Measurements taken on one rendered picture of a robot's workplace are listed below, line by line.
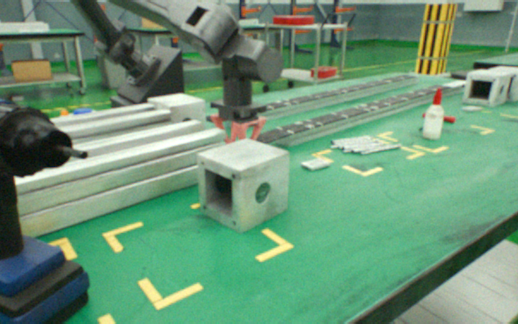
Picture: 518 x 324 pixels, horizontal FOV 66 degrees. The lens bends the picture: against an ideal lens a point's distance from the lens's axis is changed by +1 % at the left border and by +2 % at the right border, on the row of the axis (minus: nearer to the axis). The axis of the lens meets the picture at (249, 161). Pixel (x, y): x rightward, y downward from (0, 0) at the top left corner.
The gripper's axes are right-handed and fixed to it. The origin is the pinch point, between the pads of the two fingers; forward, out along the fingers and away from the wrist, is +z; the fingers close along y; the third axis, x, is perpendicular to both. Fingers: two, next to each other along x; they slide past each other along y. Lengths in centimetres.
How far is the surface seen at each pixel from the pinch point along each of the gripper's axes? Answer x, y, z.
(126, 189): -26.3, 4.7, -0.8
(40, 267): -42.3, 21.6, -4.3
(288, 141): 13.4, 1.4, 1.7
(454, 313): 58, 28, 59
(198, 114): 0.2, -14.2, -4.1
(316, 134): 22.3, 1.9, 1.7
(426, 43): 595, -242, 35
